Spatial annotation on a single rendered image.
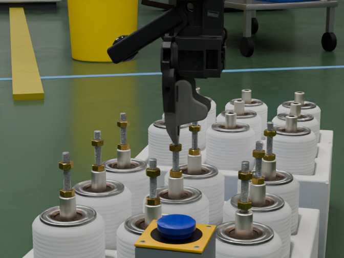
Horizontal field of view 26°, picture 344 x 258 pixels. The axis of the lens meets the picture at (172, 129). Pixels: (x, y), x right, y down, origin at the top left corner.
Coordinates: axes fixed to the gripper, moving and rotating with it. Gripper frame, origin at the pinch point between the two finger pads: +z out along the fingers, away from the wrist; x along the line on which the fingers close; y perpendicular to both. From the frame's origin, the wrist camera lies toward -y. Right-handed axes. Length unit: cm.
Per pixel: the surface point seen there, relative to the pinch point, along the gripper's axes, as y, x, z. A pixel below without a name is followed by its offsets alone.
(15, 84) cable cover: -96, 191, 32
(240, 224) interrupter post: 11.0, -14.0, 7.8
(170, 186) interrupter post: 0.1, -0.9, 7.8
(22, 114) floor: -78, 150, 35
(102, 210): -9.4, -3.4, 11.0
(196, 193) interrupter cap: 3.6, 0.7, 9.2
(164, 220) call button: 4.1, -29.9, 1.5
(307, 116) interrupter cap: 20, 53, 9
